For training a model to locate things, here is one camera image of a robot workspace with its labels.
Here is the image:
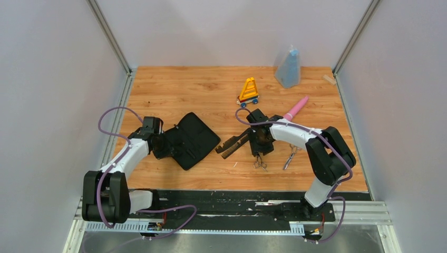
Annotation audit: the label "black straight comb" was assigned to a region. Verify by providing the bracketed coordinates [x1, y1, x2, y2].
[221, 134, 249, 159]

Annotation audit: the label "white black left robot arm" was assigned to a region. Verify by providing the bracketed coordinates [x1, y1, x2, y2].
[82, 116, 181, 228]

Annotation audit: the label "black zippered tool case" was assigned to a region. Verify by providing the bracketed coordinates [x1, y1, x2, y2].
[165, 112, 221, 171]

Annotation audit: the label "blue item in plastic bag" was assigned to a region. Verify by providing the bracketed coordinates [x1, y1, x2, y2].
[274, 45, 301, 89]

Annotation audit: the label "white slotted cable duct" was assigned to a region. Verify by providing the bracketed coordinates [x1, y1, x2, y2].
[85, 221, 305, 235]

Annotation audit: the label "silver thinning scissors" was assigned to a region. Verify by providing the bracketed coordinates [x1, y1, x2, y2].
[283, 144, 301, 170]

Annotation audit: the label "silver hair scissors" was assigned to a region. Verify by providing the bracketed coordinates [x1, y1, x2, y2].
[253, 154, 268, 172]

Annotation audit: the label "pink cylindrical device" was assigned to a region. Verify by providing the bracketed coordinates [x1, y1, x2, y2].
[283, 96, 309, 121]

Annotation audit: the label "black handled comb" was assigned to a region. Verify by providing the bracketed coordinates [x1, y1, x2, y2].
[215, 128, 251, 154]

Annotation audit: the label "small beige tape piece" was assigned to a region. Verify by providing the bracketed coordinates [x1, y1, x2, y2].
[322, 74, 337, 85]

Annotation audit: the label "yellow toy block car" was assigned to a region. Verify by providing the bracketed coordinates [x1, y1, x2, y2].
[236, 77, 259, 108]

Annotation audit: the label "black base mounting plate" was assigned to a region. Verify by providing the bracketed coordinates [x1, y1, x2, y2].
[127, 189, 336, 231]

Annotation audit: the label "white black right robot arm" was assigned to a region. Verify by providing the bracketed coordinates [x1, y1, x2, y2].
[246, 109, 356, 220]

